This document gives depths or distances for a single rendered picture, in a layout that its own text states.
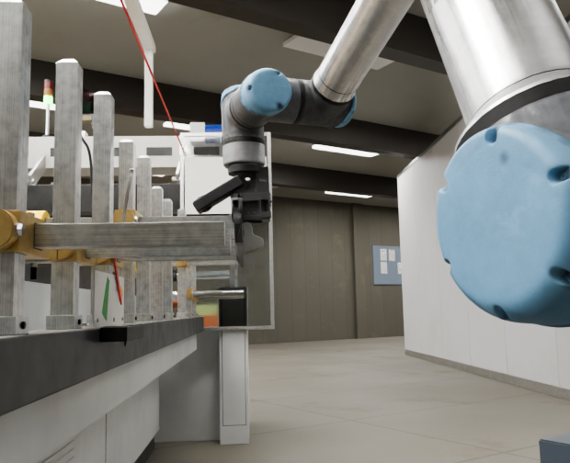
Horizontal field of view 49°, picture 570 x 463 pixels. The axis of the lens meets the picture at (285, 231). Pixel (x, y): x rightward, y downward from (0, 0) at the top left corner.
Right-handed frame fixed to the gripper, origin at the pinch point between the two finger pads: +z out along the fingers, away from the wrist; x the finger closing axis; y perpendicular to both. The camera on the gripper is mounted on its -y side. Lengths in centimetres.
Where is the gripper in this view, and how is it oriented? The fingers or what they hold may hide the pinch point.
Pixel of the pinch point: (238, 261)
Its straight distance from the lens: 132.3
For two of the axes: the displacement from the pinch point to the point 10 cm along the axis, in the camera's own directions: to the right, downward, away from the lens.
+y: 10.0, -0.4, 0.5
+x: -0.4, 1.3, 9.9
